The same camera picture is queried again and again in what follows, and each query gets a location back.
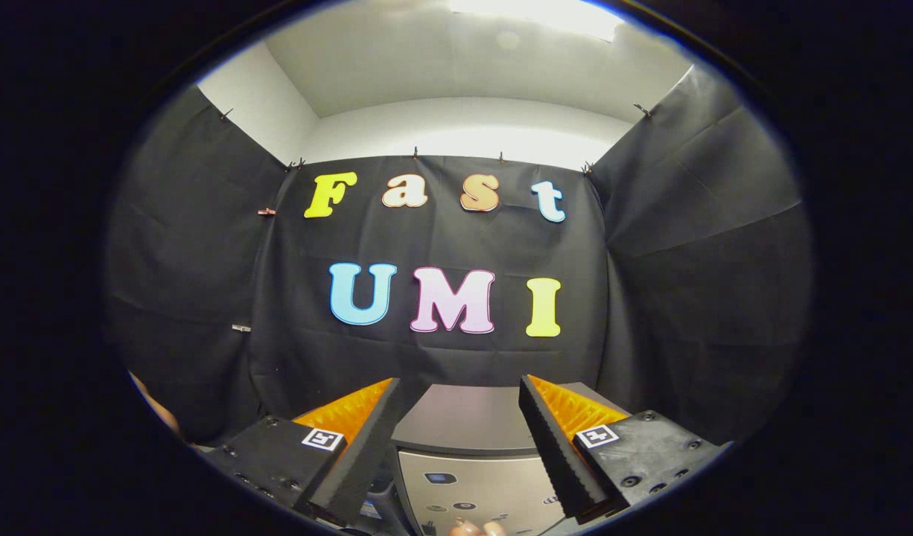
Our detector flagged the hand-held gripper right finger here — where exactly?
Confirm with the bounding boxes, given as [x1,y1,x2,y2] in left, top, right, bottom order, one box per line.
[518,374,727,522]

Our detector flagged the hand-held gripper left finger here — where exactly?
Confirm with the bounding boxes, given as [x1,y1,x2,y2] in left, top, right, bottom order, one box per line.
[200,377,407,528]

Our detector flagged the grey washing machine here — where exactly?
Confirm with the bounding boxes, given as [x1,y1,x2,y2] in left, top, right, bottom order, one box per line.
[358,447,409,536]

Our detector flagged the grey box-shaped appliance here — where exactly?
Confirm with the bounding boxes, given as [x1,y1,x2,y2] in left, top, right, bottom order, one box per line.
[391,382,630,536]

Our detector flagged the black backdrop cloth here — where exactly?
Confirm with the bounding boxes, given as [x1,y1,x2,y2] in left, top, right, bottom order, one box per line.
[103,63,815,447]

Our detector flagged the ceiling light panel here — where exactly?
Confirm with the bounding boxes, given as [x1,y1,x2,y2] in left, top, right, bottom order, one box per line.
[449,0,623,43]

